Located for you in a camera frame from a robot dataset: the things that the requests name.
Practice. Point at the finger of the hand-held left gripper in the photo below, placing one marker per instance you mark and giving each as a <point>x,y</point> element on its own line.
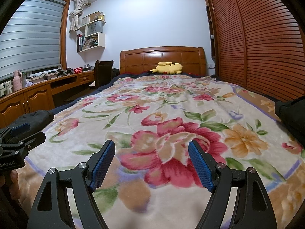
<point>20,128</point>
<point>31,139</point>

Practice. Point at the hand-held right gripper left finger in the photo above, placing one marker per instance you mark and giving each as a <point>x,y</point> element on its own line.
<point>102,167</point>

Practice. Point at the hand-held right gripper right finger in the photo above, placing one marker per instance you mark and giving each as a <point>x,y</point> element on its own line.
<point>200,167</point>

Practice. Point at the black button coat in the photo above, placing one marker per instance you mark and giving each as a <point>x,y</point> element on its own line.
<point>292,121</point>

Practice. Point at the person's left hand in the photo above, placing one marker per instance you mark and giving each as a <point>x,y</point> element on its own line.
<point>14,183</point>

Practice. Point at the dark grey garment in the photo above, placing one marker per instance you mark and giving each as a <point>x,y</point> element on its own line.
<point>35,120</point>

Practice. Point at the wooden desk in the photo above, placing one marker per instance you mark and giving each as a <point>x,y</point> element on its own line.
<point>35,100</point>

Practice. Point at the pink bottle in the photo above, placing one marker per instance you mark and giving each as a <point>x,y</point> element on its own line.
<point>17,81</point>

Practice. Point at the floral blanket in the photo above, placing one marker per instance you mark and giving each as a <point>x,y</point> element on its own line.
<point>166,114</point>

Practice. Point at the black device on stand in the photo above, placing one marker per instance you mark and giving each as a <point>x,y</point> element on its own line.
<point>63,72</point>

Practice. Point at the red plastic basket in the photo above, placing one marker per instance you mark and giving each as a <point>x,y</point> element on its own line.
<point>77,70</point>

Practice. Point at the grey window blind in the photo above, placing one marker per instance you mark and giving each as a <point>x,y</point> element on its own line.
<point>31,40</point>

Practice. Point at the small grey container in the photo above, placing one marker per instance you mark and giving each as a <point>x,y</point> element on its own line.
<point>86,66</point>

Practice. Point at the dark brown chair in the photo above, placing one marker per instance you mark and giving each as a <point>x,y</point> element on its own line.
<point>102,74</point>

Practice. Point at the yellow plush toy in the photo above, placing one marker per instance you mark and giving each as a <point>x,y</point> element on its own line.
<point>169,68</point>

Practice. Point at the stack of books and papers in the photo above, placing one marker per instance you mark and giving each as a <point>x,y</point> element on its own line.
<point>90,43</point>

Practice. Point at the wooden bed headboard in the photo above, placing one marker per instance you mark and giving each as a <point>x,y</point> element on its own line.
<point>162,57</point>

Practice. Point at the grey paper bag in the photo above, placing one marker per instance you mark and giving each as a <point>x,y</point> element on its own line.
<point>94,29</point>

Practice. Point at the beige tied curtain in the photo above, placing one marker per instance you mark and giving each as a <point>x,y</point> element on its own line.
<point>76,16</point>

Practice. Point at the yellow cup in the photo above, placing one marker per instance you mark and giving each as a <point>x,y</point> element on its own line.
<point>101,17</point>

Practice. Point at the wooden louvered wardrobe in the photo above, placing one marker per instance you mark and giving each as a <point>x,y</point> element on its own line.
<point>257,40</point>

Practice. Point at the white wall shelf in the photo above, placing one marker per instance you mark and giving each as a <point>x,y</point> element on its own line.
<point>101,40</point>

